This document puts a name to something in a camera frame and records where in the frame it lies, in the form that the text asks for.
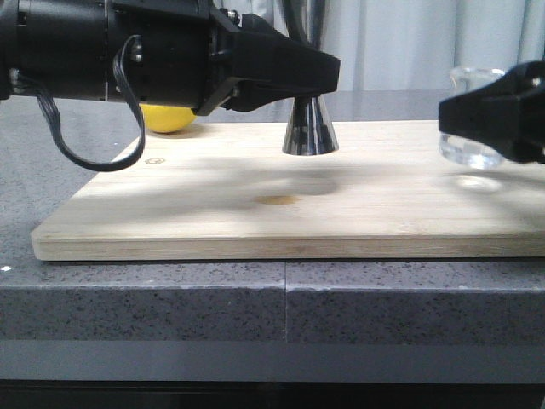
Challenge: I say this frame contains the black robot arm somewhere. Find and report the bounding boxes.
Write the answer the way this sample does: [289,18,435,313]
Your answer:
[1,1,340,116]

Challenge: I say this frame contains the steel double jigger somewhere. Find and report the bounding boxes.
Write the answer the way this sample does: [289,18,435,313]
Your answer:
[279,1,339,156]

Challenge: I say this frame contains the grey curtain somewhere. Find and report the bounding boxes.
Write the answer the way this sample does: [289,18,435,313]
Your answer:
[212,0,545,92]

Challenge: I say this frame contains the wooden cutting board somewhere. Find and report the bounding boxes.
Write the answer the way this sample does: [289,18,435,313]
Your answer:
[32,120,544,261]

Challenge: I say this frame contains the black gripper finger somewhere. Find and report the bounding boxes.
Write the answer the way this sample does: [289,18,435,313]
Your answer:
[439,61,544,164]

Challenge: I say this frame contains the yellow lemon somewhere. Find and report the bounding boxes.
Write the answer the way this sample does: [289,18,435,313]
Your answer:
[140,104,197,134]

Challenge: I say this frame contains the clear glass beaker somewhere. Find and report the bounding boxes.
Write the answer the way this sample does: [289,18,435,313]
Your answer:
[439,66,505,170]

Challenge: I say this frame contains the black ribbon cable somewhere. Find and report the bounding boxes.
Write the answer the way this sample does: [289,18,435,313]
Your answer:
[10,34,146,173]

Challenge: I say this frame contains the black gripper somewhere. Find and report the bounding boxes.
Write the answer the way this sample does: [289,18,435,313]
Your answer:
[107,1,341,116]

